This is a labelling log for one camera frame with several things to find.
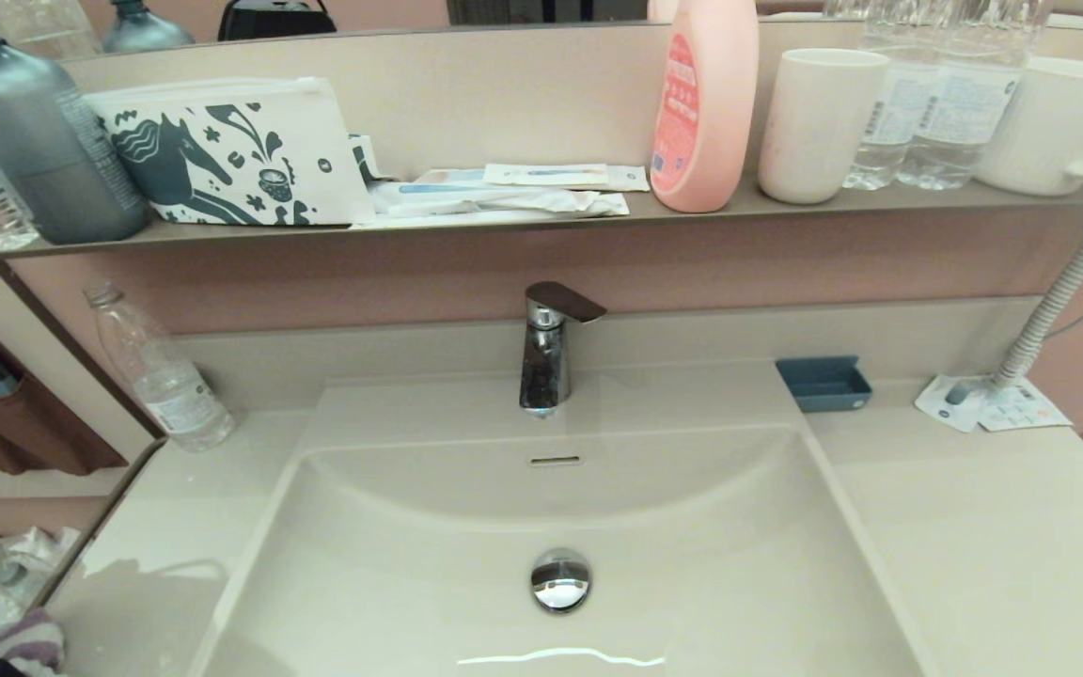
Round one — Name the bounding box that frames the chrome faucet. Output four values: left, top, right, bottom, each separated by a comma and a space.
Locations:
518, 281, 608, 419

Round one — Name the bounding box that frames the purple white striped towel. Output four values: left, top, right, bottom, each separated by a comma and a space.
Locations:
0, 606, 68, 673

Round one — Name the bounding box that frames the chrome sink drain stopper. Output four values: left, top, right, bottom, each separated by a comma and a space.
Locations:
530, 548, 593, 614

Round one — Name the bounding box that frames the beige sink basin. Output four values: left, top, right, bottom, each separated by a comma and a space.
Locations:
208, 376, 928, 677

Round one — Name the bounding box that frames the long white wrapped packet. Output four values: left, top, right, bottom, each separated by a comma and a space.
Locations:
368, 181, 632, 222

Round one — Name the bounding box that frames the white paper toothbrush packet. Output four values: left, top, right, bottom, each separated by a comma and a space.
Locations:
483, 162, 652, 193

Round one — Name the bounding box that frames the small flat white packet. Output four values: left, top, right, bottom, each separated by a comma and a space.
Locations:
415, 167, 491, 187

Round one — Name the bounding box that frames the small printed white pouch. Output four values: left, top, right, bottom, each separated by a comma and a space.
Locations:
349, 134, 392, 181

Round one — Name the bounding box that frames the blue soap dish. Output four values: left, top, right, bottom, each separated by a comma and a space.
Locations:
775, 355, 874, 415

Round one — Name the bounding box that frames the pink lotion bottle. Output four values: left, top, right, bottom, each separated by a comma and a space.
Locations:
650, 0, 761, 213

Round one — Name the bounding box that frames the white pouch horse print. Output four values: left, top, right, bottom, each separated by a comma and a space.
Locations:
86, 75, 375, 227

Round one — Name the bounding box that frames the small clear plastic bottle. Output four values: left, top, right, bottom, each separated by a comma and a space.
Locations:
83, 282, 236, 452

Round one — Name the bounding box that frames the white sachet grey print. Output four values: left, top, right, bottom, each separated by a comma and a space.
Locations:
913, 374, 994, 433

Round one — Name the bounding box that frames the large clear water bottle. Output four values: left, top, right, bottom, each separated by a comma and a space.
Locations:
897, 0, 1055, 191
844, 0, 939, 191

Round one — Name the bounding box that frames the white sachet with text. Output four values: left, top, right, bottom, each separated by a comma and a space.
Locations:
974, 381, 1074, 433

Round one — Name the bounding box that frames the grey bottle teal cap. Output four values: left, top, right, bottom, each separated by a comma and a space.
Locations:
0, 0, 152, 245

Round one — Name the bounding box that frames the plastic wrapped bottle pack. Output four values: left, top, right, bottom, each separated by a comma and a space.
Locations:
0, 527, 82, 640

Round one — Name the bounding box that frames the grey wall shelf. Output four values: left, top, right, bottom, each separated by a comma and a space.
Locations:
0, 177, 1083, 264

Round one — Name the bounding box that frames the wall mirror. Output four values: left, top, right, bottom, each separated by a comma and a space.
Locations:
0, 0, 1083, 62

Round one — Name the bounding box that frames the white handleless cup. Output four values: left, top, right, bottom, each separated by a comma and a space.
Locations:
756, 47, 892, 205

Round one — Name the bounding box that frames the white corrugated hose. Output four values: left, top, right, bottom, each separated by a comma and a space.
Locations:
986, 218, 1083, 394

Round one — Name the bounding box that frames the brown wall holder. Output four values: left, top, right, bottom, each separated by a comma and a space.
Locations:
0, 320, 129, 476

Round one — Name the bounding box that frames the white mug with handle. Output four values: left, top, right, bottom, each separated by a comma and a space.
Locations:
974, 55, 1083, 197

